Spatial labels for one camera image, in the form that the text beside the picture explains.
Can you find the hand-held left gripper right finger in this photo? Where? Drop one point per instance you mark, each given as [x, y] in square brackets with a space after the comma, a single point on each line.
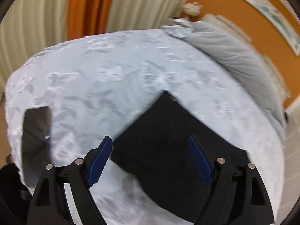
[199, 161]

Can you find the black pants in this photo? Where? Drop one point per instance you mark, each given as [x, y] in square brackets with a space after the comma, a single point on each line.
[164, 145]

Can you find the grey duvet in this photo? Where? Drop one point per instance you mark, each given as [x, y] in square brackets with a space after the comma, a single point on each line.
[229, 51]

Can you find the orange curtain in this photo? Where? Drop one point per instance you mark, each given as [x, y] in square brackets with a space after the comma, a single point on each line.
[89, 7]

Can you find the framed feather wall painting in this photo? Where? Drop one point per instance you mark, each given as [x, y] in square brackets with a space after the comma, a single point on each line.
[271, 11]

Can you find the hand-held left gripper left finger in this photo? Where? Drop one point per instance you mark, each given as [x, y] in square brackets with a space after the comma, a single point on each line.
[99, 161]

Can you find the dark smartphone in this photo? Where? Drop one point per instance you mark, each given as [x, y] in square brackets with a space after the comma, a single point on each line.
[35, 133]

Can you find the white flower table lamp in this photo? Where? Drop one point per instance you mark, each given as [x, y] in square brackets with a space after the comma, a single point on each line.
[192, 9]

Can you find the cream curtain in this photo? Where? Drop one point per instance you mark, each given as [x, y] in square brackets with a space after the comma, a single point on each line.
[35, 28]
[145, 4]

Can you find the bed with butterfly sheet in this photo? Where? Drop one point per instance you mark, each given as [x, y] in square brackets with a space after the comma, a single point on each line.
[117, 75]

